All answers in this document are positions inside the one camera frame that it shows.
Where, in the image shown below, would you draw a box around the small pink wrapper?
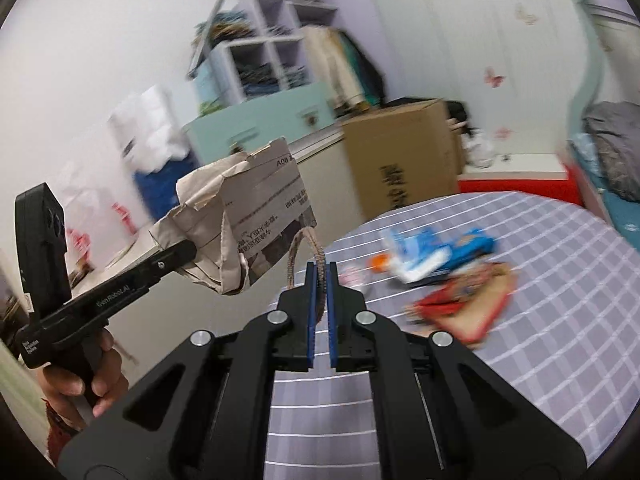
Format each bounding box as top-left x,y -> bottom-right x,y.
342,265 -> 372,287

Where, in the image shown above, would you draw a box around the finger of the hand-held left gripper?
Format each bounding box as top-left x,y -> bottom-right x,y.
132,241 -> 197,293

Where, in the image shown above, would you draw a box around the black bag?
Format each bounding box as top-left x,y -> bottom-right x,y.
445,101 -> 469,127

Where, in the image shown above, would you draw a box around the person's left hand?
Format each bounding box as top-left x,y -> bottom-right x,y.
42,331 -> 130,431

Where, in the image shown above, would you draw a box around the grey blanket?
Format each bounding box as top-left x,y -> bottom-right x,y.
582,101 -> 640,201

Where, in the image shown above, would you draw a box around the red and brown snack packet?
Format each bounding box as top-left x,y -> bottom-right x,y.
405,262 -> 516,351

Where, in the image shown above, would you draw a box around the white plastic bag red print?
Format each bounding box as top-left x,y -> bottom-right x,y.
52,165 -> 141,271

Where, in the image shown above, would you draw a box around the white cubby shelf unit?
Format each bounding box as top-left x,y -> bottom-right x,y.
187,0 -> 351,106

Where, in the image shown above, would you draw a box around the teal bed sheet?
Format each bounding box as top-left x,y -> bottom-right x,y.
570,132 -> 640,251

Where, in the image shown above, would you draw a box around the grey metal pole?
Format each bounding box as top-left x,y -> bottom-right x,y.
187,0 -> 248,81

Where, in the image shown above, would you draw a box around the red and white platform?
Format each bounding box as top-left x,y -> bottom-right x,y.
457,152 -> 586,206

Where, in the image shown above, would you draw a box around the blue and white packet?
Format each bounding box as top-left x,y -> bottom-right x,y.
380,227 -> 452,286

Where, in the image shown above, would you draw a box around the brown paper bag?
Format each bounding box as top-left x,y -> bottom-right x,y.
149,136 -> 331,297

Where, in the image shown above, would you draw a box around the crumpled white bag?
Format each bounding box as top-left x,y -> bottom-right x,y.
460,127 -> 496,168

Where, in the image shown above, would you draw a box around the hanging clothes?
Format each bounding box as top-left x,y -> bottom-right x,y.
300,25 -> 388,111

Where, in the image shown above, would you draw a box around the teal drawer cabinet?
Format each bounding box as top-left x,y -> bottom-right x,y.
181,82 -> 337,171

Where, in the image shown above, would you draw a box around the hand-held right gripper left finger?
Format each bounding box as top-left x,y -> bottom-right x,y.
57,261 -> 317,480

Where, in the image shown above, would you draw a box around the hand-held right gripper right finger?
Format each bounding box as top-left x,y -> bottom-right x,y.
327,261 -> 586,480

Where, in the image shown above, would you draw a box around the blue bag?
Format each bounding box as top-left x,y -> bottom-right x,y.
131,152 -> 201,223

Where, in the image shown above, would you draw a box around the large cardboard box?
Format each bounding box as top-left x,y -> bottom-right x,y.
340,99 -> 467,222

